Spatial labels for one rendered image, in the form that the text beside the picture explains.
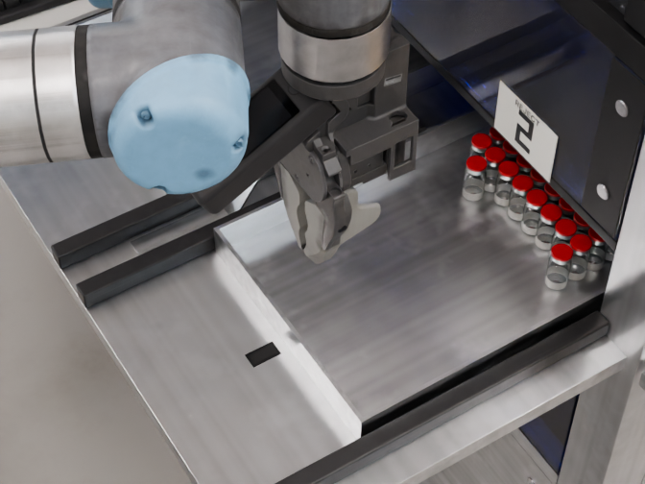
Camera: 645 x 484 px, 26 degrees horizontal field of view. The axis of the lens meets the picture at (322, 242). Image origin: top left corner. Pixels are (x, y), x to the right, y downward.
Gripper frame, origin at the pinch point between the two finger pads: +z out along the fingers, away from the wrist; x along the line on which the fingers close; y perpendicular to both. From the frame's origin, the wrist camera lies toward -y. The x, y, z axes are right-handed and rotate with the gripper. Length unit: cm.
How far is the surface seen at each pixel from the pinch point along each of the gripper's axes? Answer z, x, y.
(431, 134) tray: 18.4, 19.8, 26.8
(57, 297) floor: 109, 92, 4
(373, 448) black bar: 19.4, -7.9, 1.7
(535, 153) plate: 8.5, 5.2, 27.5
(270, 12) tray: 21, 48, 24
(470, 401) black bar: 19.9, -8.1, 11.8
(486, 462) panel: 62, 5, 28
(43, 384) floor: 110, 77, -5
